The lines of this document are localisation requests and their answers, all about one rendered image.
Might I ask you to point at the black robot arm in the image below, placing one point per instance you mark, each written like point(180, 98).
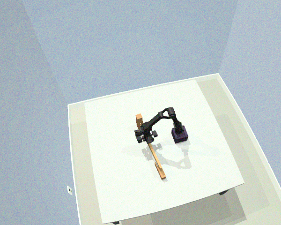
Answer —
point(146, 127)

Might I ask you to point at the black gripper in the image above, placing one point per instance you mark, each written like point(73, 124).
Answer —
point(139, 138)

